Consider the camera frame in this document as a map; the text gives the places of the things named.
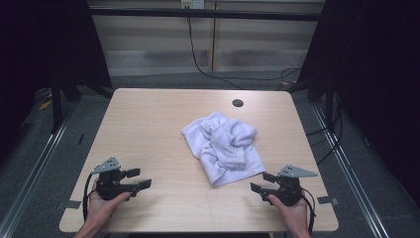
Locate black curtain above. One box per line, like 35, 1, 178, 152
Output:
296, 0, 420, 207
0, 0, 113, 163

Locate black horizontal bar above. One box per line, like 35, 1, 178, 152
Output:
88, 7, 325, 23

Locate dark metal stand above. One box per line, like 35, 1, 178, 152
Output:
51, 73, 64, 135

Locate white wall socket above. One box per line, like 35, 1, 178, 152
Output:
180, 0, 206, 10

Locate right hand-held gripper black cable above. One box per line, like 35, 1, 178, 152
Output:
299, 185, 317, 236

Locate black floor cables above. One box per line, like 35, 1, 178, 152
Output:
305, 93, 345, 166

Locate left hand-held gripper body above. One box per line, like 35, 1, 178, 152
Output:
91, 157, 140, 201

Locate white towel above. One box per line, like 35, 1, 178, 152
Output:
180, 110, 266, 188

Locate person's left hand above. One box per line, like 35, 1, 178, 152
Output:
84, 178, 132, 230

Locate metal floor rail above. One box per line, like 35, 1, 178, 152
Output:
311, 102, 391, 238
0, 103, 79, 238

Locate hand-held gripper black cable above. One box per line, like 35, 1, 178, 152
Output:
299, 185, 317, 236
81, 172, 97, 222

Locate person's right hand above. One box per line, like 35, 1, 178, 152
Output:
266, 193, 310, 232

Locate left hand-held gripper black cable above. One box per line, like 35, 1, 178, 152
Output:
81, 172, 97, 222

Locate long black wall cable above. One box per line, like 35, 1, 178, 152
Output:
186, 16, 302, 91

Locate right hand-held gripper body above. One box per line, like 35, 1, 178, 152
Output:
262, 165, 318, 207

